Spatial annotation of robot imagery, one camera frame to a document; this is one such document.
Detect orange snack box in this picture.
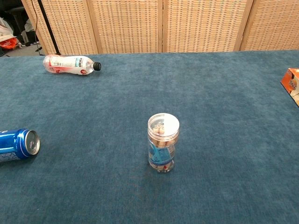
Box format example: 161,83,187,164
280,68,299,109

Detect wicker folding screen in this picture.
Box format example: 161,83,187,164
21,0,299,56

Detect blue soda can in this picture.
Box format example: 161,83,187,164
0,128,41,164

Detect black tripod stand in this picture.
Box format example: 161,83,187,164
36,0,62,56

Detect clear bottle red label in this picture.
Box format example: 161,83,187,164
43,54,102,76

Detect clear plastic snack jar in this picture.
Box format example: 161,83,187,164
147,112,181,174

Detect orange plastic bag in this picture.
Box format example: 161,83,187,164
0,37,18,50

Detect black office chair base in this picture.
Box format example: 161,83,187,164
0,0,32,47

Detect blue carpet table mat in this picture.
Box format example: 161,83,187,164
0,49,299,224

